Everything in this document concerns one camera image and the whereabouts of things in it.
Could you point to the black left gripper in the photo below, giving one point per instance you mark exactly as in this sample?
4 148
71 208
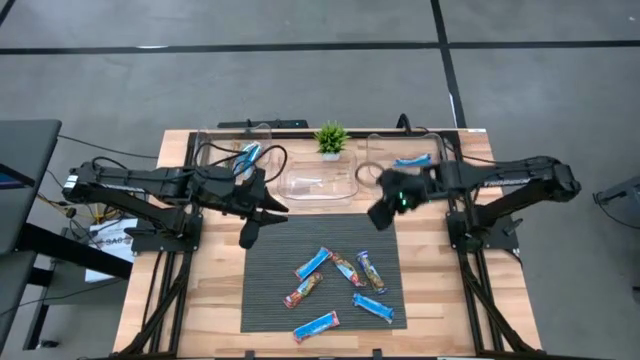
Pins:
247 197

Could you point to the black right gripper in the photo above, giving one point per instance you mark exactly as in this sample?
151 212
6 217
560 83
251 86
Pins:
407 179

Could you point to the red blue granola bar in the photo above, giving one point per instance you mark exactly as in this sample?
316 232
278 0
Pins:
348 269

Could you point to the red brown granola bar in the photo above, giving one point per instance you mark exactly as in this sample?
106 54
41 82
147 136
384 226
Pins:
303 290

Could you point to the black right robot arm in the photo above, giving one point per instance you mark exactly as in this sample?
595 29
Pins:
500 177

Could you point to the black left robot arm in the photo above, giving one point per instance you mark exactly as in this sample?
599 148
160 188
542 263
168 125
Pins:
145 179

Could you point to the clear plastic bin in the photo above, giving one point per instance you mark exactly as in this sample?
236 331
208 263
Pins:
220 137
390 147
320 190

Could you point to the dark grey woven mat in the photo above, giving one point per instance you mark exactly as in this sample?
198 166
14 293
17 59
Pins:
280 280

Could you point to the white plant pot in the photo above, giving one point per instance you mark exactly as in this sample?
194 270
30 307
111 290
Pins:
331 156

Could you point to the black power strip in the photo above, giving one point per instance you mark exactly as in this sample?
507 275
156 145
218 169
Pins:
260 124

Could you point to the small green artificial plant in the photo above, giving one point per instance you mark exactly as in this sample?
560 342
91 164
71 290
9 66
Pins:
331 137

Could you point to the white printed paper sheet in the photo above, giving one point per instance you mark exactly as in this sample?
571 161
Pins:
112 240

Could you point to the grey desk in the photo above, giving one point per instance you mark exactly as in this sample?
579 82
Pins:
25 150

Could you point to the black laptop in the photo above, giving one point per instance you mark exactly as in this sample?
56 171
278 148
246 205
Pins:
10 180

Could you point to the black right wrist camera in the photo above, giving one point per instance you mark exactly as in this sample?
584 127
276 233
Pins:
402 200

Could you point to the black table frame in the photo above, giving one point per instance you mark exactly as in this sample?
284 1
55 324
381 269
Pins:
360 134

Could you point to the black desk leg frame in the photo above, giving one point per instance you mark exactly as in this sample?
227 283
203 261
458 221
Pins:
75 252

